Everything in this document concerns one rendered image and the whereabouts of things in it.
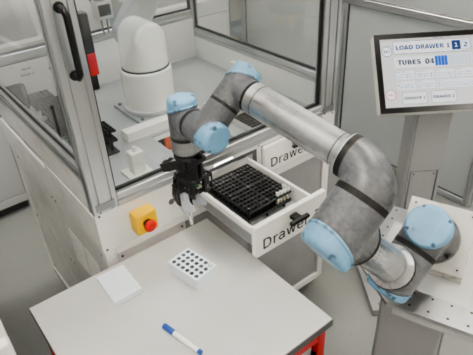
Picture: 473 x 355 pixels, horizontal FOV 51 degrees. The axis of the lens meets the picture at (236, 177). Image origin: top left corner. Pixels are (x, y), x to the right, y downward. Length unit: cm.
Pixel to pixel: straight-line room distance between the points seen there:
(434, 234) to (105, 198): 90
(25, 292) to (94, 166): 145
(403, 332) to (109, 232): 96
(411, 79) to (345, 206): 114
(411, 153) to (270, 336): 116
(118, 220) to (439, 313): 94
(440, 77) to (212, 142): 117
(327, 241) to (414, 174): 138
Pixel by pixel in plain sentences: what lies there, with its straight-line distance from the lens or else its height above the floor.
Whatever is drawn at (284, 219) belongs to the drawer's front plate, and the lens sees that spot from 147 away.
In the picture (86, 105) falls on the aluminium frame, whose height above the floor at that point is 128.
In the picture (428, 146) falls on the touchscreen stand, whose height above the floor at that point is 74.
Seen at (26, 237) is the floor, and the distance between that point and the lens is 314.
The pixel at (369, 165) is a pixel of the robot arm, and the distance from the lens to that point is 97.
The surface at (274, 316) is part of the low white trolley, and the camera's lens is 140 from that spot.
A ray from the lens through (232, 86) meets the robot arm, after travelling 114.
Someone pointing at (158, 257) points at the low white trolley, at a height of 76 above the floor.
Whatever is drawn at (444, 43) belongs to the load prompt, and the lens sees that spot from 212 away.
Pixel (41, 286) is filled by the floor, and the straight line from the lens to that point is 279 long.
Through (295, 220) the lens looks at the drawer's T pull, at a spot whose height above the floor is 91.
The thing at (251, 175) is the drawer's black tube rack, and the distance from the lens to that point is 168.
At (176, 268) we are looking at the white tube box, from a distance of 150.
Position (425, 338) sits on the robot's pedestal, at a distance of 170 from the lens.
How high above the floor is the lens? 182
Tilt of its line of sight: 33 degrees down
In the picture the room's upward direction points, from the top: 3 degrees counter-clockwise
